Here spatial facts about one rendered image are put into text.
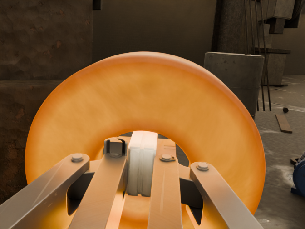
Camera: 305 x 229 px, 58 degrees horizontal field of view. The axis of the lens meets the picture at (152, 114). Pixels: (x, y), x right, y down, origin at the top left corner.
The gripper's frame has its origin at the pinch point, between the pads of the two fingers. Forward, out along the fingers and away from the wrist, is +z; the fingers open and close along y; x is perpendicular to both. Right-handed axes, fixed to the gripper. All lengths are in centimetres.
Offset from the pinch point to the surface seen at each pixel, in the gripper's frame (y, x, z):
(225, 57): 57, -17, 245
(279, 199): 83, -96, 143
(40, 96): -18.9, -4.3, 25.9
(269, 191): 80, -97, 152
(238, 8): 101, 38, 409
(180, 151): 21, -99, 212
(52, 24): -19.1, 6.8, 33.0
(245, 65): 75, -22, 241
